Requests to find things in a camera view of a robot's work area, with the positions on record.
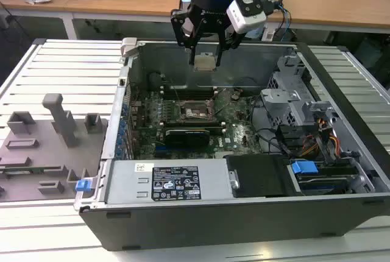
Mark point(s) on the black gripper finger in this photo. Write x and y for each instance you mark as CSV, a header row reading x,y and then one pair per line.
x,y
178,27
228,41

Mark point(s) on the silver CPU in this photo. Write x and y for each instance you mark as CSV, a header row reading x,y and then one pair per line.
x,y
205,62

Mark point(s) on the CPU socket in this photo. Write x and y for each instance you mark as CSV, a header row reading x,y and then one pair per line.
x,y
195,111

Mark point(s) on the wooden desk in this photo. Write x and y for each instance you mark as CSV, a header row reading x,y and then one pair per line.
x,y
122,0
45,9

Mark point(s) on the green motherboard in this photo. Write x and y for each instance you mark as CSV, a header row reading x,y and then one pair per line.
x,y
240,112

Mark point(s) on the silver metal drive cage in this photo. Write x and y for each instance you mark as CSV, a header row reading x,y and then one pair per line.
x,y
277,100

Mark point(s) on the black graphics card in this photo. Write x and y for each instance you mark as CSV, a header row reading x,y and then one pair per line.
x,y
187,140

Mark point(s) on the black plastic shroud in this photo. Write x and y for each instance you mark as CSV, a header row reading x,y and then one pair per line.
x,y
259,176

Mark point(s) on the hard disk in blue carrier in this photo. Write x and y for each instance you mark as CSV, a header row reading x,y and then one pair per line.
x,y
303,169

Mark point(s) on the grey power supply unit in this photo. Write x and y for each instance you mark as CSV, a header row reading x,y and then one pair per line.
x,y
122,179

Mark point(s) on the grey parts rack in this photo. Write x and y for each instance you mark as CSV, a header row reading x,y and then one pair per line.
x,y
79,158

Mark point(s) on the blue case latch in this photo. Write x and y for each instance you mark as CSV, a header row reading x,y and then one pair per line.
x,y
83,185

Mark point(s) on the black open PC case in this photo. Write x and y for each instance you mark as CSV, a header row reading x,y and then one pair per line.
x,y
213,228

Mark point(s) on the green RAM stick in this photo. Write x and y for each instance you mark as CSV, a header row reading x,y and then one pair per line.
x,y
36,169

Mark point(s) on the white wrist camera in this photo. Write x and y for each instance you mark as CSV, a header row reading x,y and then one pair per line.
x,y
246,15

